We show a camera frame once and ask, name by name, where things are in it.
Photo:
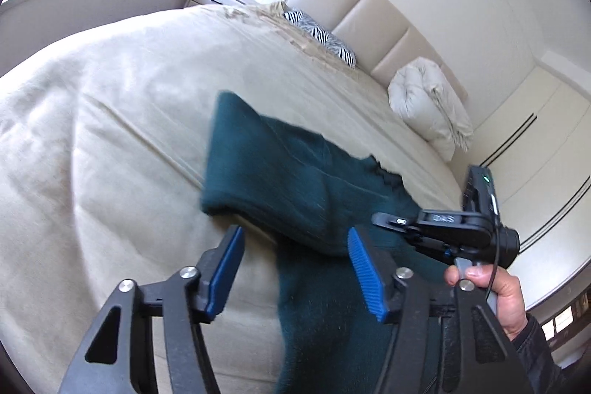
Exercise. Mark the white wardrobe with handles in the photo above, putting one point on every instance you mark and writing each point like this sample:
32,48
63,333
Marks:
537,147

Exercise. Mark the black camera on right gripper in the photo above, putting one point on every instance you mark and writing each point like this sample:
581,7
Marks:
479,194

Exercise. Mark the person's right hand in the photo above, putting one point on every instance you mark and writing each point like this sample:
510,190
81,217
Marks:
511,311

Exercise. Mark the beige padded headboard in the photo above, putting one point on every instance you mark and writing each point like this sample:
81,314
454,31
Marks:
383,39

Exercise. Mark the beige bed cover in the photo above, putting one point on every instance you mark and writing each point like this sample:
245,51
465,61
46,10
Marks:
104,138

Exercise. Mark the white folded duvet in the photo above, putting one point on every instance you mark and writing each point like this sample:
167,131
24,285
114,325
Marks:
421,95

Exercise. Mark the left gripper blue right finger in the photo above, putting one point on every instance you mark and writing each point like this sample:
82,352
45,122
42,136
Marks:
375,270

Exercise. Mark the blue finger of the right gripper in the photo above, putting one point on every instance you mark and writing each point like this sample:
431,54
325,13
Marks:
397,224

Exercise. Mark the dark teal knitted garment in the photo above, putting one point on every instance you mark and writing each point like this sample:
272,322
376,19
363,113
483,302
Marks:
307,193

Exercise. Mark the zebra print pillow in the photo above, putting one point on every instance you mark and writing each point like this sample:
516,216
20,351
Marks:
332,43

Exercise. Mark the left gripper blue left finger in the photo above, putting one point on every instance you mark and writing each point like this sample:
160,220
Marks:
217,269

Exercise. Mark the dark jacket right sleeve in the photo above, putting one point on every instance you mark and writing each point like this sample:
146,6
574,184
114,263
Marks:
544,375

